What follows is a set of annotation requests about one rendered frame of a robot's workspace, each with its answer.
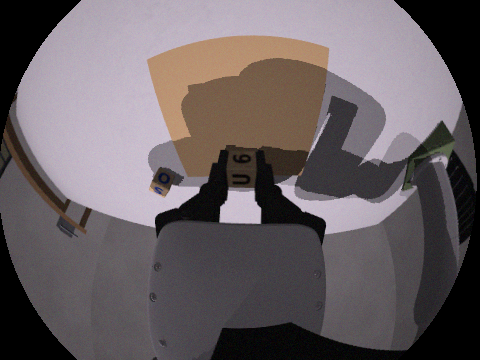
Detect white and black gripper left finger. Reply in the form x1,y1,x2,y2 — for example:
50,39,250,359
155,150,229,238

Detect tan flat square mat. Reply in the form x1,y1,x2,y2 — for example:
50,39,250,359
147,35,329,177

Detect wooden letter block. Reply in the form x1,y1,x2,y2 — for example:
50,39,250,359
226,151,257,188
149,168,175,198

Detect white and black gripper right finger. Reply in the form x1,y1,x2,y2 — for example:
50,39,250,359
255,150,326,245

